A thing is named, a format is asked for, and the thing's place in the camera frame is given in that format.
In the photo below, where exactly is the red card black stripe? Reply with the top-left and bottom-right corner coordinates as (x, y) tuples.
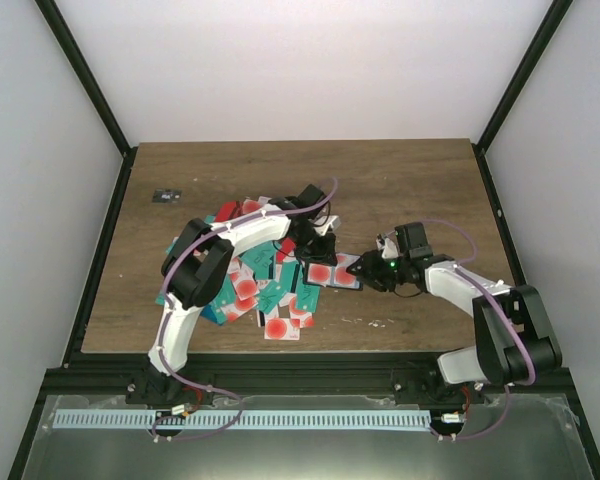
(214, 201), (242, 223)

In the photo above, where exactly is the teal VIP card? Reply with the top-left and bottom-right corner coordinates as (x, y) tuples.
(295, 283), (321, 313)

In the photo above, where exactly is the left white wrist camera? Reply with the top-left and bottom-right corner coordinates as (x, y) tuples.
(313, 215), (341, 236)

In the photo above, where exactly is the right black frame post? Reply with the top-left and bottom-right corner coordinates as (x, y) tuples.
(474, 0), (575, 151)

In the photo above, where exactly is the blue card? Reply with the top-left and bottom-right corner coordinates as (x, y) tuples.
(200, 301), (227, 325)

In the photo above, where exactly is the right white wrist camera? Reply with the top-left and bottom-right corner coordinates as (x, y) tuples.
(376, 235), (399, 260)

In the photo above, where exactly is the left black frame post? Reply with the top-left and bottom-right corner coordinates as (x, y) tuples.
(33, 0), (132, 156)

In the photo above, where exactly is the small black tag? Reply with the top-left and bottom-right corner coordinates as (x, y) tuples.
(152, 189), (182, 204)

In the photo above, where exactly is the black frame post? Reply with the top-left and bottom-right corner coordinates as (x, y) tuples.
(33, 0), (132, 156)
(474, 0), (575, 151)

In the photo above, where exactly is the black card holder wallet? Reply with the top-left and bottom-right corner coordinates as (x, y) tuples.
(303, 263), (363, 291)

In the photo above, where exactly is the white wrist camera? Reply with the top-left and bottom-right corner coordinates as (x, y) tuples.
(313, 215), (341, 236)
(376, 235), (399, 260)

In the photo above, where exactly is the black front rail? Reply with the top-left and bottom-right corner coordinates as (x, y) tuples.
(44, 351), (571, 401)

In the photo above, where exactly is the light blue slotted strip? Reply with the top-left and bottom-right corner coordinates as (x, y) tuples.
(52, 409), (431, 432)

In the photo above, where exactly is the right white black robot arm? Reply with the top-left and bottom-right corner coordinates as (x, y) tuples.
(347, 222), (563, 403)

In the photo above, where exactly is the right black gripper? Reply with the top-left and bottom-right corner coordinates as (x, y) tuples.
(347, 250), (410, 293)

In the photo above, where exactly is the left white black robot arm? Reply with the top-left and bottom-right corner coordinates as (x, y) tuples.
(148, 184), (339, 404)

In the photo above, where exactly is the white red circle card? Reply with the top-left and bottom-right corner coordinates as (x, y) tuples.
(264, 317), (300, 341)
(307, 263), (333, 286)
(334, 253), (360, 290)

